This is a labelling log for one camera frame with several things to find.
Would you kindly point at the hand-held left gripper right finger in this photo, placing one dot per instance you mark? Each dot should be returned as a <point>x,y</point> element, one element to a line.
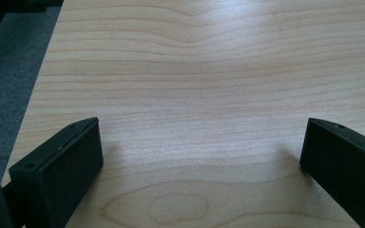
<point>345,167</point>

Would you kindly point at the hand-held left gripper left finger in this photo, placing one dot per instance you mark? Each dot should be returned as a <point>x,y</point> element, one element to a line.
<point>60,171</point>

